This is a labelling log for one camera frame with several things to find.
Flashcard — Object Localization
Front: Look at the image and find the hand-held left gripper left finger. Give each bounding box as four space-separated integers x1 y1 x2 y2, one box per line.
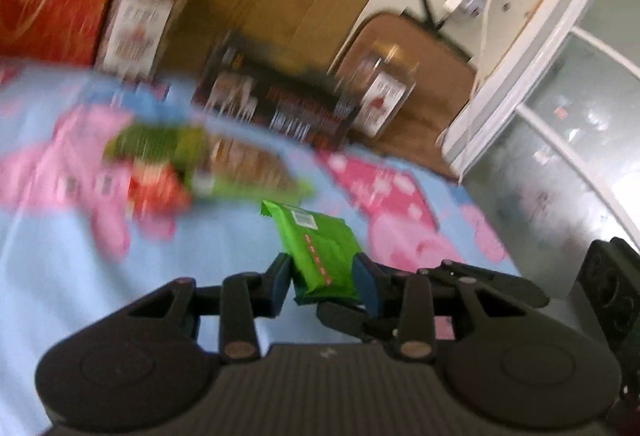
125 253 293 362

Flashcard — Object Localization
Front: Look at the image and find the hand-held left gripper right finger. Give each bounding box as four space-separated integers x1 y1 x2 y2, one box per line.
317 253 551 362

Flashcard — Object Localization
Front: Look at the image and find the small green snack packet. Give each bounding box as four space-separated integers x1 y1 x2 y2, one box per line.
260 200 362 306

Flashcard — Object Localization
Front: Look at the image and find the blue printed blanket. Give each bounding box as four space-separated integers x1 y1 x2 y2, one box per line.
0 61 526 436

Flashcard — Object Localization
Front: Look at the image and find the large green snack bag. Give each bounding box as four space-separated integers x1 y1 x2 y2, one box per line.
105 123 316 203

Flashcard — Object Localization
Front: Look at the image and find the red snack packet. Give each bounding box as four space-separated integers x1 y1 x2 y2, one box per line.
127 165 193 218

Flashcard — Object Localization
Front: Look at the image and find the black printed box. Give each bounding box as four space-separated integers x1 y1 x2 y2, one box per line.
192 33 361 152

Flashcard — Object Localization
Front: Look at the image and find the gold-lid clear snack jar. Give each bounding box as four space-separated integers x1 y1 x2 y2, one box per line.
345 41 418 139

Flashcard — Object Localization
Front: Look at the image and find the brown seat cushion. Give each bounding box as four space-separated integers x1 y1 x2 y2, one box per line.
327 11 478 177

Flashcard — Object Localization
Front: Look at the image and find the white furniture edge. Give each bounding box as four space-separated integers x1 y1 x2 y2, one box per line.
437 0 640 179

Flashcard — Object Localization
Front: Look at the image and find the gold-lid nut jar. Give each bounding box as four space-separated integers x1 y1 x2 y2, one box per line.
95 0 193 84

